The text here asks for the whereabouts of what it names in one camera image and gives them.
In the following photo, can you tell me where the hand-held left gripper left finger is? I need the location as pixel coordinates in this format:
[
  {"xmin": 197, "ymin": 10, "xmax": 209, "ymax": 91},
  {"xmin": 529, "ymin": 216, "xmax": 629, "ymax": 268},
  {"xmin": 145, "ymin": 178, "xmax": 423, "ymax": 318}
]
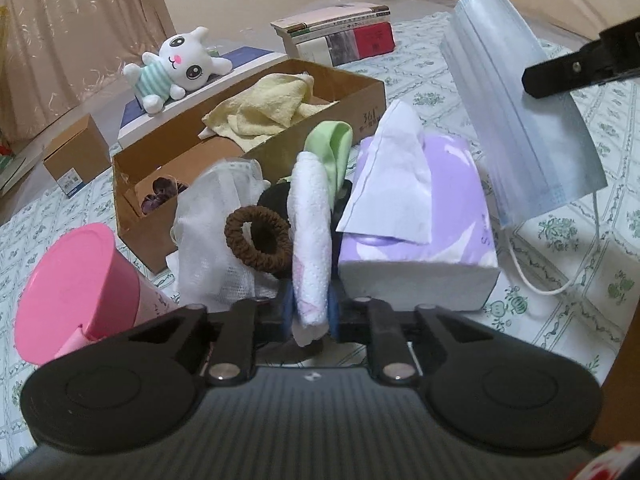
[{"xmin": 127, "ymin": 285, "xmax": 297, "ymax": 386}]

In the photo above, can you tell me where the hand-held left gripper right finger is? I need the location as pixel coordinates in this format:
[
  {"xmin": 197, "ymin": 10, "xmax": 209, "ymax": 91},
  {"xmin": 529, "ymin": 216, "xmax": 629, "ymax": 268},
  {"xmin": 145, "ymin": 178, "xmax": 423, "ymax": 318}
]
[{"xmin": 327, "ymin": 285, "xmax": 493, "ymax": 386}]

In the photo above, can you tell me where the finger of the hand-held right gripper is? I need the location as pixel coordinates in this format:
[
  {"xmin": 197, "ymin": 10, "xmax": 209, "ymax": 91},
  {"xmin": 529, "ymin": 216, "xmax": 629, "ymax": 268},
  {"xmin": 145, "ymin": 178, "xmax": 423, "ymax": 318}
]
[{"xmin": 522, "ymin": 16, "xmax": 640, "ymax": 99}]

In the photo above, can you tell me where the white small towel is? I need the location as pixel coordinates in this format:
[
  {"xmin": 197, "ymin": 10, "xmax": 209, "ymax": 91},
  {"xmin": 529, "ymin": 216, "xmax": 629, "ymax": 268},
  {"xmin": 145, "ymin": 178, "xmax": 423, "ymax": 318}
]
[{"xmin": 287, "ymin": 151, "xmax": 335, "ymax": 348}]

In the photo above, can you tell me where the brown hair tie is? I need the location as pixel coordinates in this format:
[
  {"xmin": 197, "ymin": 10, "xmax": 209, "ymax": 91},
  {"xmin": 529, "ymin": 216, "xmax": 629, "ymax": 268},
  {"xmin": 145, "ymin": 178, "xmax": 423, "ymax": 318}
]
[{"xmin": 224, "ymin": 205, "xmax": 294, "ymax": 275}]

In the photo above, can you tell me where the blue face mask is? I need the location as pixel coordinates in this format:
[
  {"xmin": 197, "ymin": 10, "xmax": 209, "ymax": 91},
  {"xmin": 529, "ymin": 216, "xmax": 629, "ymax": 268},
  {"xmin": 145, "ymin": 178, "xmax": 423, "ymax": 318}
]
[{"xmin": 440, "ymin": 0, "xmax": 609, "ymax": 296}]

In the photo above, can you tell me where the black face mask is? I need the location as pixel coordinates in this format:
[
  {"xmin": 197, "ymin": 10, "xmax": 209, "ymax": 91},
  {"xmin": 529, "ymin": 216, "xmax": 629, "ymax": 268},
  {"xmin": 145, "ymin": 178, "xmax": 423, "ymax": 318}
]
[{"xmin": 250, "ymin": 179, "xmax": 352, "ymax": 281}]

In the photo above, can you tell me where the green cloth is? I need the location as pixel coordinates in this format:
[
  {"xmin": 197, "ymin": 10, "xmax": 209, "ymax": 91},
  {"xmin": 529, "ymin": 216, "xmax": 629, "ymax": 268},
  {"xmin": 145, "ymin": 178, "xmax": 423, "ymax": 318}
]
[{"xmin": 302, "ymin": 122, "xmax": 354, "ymax": 197}]

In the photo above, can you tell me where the long cardboard box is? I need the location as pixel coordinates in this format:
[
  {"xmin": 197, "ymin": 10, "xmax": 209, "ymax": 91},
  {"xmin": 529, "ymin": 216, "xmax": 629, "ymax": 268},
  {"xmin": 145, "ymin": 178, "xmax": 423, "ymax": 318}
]
[{"xmin": 112, "ymin": 58, "xmax": 387, "ymax": 275}]

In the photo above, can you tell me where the white mesh cloth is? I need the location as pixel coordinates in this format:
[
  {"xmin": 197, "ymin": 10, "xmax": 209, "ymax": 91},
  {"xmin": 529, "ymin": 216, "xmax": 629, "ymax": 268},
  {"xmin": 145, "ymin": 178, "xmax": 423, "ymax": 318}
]
[{"xmin": 166, "ymin": 157, "xmax": 281, "ymax": 307}]

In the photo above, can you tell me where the purple tissue pack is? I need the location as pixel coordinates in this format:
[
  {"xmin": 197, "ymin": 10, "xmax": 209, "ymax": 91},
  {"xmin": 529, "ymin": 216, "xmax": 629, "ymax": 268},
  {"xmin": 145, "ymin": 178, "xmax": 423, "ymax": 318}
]
[{"xmin": 336, "ymin": 100, "xmax": 502, "ymax": 314}]

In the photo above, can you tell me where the dark purple scrunchie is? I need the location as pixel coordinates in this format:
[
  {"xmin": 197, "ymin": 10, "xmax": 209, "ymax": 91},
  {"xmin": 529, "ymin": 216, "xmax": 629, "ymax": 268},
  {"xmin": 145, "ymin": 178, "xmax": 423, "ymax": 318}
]
[{"xmin": 140, "ymin": 176, "xmax": 190, "ymax": 216}]

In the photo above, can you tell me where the yellow towel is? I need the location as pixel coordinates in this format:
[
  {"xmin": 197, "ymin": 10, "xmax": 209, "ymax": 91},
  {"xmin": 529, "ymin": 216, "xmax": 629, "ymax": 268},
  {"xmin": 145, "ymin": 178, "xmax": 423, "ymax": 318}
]
[{"xmin": 201, "ymin": 73, "xmax": 341, "ymax": 154}]

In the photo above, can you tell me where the green floral tablecloth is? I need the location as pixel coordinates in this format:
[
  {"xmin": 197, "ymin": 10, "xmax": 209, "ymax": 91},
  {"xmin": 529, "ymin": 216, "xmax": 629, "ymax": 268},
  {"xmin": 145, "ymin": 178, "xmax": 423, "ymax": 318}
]
[{"xmin": 0, "ymin": 10, "xmax": 640, "ymax": 441}]

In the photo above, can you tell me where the pink plastic cup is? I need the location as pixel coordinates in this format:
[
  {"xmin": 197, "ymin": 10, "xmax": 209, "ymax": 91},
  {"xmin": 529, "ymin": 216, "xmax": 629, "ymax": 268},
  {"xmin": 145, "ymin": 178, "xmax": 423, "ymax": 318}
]
[{"xmin": 14, "ymin": 223, "xmax": 184, "ymax": 366}]

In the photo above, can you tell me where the thick red black book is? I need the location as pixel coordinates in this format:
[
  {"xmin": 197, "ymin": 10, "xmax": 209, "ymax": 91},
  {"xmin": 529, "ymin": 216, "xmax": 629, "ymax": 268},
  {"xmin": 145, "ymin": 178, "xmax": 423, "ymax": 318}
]
[{"xmin": 295, "ymin": 22, "xmax": 396, "ymax": 67}]

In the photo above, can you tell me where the blue white flat box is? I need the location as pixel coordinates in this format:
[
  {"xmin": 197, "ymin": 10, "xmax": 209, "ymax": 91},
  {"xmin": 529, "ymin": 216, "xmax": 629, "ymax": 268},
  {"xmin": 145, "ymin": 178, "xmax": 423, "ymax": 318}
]
[{"xmin": 118, "ymin": 46, "xmax": 291, "ymax": 148}]

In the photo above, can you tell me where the small cardboard box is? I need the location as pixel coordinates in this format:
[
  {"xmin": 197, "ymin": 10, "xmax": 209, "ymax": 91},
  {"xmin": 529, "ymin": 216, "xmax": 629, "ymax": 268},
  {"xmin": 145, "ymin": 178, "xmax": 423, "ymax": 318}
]
[{"xmin": 42, "ymin": 114, "xmax": 112, "ymax": 198}]

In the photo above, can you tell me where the beige cover book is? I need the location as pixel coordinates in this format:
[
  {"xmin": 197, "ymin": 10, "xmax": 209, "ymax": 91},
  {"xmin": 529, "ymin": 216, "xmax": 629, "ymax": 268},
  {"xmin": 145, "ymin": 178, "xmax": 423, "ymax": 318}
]
[{"xmin": 270, "ymin": 4, "xmax": 391, "ymax": 31}]

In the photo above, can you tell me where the white plush toy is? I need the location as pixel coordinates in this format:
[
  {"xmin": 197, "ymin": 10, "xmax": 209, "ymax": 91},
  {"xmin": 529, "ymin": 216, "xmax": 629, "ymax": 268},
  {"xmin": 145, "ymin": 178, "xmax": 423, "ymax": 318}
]
[{"xmin": 122, "ymin": 26, "xmax": 234, "ymax": 116}]

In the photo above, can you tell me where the thin white book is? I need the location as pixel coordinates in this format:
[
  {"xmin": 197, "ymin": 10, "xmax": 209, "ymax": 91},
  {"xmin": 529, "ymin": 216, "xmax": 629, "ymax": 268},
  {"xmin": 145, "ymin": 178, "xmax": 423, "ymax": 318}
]
[{"xmin": 277, "ymin": 19, "xmax": 392, "ymax": 44}]

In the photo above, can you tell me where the green white book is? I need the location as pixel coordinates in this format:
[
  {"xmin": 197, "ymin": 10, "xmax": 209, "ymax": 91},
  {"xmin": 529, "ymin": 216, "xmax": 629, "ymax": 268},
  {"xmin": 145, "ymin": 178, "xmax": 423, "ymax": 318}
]
[{"xmin": 0, "ymin": 146, "xmax": 28, "ymax": 196}]

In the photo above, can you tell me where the red white packet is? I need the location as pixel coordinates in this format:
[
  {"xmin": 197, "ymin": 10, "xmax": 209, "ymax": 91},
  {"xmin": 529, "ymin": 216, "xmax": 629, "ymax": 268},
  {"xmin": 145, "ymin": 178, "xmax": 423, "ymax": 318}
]
[{"xmin": 582, "ymin": 442, "xmax": 640, "ymax": 480}]

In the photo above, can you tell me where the beige curtain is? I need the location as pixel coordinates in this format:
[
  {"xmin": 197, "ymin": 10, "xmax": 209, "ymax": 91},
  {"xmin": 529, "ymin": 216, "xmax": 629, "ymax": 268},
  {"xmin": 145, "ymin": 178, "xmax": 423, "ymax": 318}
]
[{"xmin": 0, "ymin": 0, "xmax": 176, "ymax": 143}]

